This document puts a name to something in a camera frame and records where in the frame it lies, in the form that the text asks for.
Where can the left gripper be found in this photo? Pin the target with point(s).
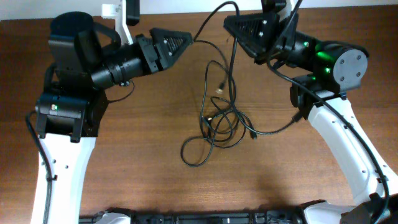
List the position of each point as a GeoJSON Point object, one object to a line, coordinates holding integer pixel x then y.
{"type": "Point", "coordinates": [159, 41]}

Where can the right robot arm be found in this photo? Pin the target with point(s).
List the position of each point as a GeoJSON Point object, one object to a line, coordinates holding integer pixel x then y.
{"type": "Point", "coordinates": [333, 68]}

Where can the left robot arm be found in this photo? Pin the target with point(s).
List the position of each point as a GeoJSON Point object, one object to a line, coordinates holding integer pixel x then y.
{"type": "Point", "coordinates": [88, 58]}

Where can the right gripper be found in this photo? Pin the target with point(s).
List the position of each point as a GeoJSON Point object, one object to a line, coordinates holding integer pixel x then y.
{"type": "Point", "coordinates": [262, 30]}

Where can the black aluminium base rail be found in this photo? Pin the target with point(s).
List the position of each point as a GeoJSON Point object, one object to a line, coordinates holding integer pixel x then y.
{"type": "Point", "coordinates": [121, 215]}

